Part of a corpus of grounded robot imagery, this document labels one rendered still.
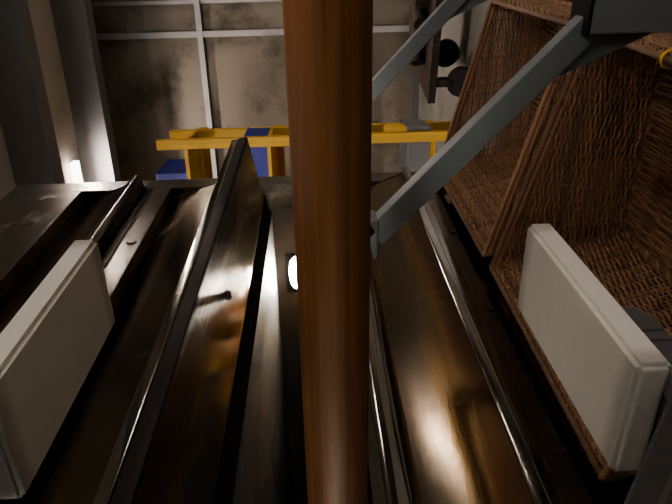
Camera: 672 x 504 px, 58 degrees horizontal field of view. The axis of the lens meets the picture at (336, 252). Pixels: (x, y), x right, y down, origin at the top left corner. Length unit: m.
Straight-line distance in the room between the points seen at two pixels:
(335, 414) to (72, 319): 0.13
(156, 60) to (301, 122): 7.17
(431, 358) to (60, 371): 0.93
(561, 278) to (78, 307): 0.13
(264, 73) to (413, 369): 6.32
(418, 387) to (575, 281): 0.87
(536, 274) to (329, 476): 0.15
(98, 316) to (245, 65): 7.04
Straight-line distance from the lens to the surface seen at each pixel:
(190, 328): 0.92
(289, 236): 1.87
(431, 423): 0.96
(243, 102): 7.27
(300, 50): 0.21
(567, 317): 0.17
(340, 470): 0.29
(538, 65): 0.62
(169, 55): 7.34
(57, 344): 0.17
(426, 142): 4.97
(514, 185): 1.28
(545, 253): 0.18
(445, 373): 1.03
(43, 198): 1.92
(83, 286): 0.18
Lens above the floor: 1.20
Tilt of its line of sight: 1 degrees down
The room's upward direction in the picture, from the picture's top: 92 degrees counter-clockwise
